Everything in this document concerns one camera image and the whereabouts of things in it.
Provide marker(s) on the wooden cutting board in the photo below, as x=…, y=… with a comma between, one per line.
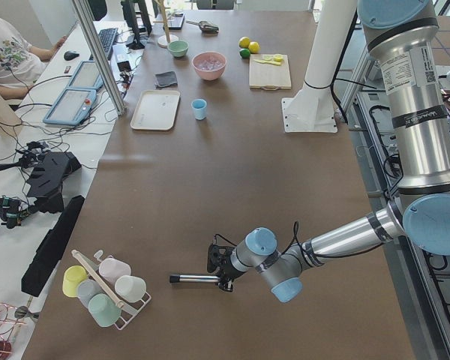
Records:
x=267, y=76

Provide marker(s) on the blue teach pendant far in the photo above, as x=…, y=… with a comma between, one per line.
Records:
x=86, y=76

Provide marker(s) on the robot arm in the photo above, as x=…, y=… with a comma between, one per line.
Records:
x=399, y=37

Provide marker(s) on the seated person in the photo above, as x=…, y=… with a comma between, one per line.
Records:
x=21, y=63

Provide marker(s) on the white cup rack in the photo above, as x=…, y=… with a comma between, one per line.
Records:
x=95, y=284

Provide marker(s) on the whole yellow lemon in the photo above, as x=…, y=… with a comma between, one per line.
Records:
x=254, y=47
x=244, y=42

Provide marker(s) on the grey folded cloth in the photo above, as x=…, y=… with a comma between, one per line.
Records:
x=166, y=79

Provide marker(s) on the pink cup in rack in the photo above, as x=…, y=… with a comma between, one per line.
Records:
x=111, y=269

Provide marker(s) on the green cup in rack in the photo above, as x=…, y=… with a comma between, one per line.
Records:
x=103, y=310

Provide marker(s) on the yellow plastic knife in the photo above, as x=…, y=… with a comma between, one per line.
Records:
x=268, y=62

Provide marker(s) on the white cup in rack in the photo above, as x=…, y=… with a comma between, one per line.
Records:
x=130, y=288

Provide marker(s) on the green lime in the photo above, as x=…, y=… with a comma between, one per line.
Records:
x=245, y=53

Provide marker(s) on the pink bowl of ice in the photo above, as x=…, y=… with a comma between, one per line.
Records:
x=209, y=65

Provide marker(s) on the black keyboard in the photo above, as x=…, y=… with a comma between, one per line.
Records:
x=107, y=38

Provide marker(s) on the blue teach pendant near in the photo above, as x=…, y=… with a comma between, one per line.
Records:
x=71, y=107

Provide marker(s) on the mint green bowl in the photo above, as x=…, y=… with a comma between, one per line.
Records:
x=178, y=48

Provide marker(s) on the black computer mouse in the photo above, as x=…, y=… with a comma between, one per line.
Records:
x=70, y=55

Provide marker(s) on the metal ice scoop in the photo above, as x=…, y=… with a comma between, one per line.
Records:
x=205, y=26

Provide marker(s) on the silver black muddler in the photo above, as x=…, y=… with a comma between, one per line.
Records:
x=193, y=278

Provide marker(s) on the light blue plastic cup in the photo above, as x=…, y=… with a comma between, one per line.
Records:
x=199, y=107

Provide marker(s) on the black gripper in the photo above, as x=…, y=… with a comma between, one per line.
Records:
x=229, y=268

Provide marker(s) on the blue teach pendant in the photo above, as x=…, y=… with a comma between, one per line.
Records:
x=86, y=76
x=71, y=107

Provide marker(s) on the yellow cup in rack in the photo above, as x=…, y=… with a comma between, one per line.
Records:
x=72, y=278

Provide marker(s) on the wooden cup stand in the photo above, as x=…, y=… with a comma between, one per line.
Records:
x=164, y=40

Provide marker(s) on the cream rabbit tray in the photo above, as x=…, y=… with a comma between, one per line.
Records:
x=156, y=110

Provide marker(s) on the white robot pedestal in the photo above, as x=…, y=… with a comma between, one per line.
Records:
x=312, y=108

